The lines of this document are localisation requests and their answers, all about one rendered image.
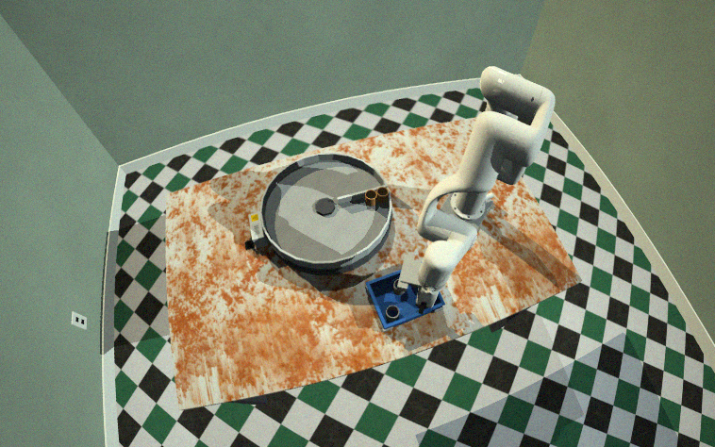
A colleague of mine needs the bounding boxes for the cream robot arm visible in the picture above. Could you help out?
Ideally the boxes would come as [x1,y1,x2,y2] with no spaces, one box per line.
[397,66,556,295]

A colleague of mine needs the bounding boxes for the blue crate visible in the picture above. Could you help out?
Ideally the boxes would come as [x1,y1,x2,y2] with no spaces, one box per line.
[366,270,443,330]

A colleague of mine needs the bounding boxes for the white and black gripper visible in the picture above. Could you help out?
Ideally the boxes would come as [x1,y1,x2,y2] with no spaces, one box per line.
[415,285,440,314]

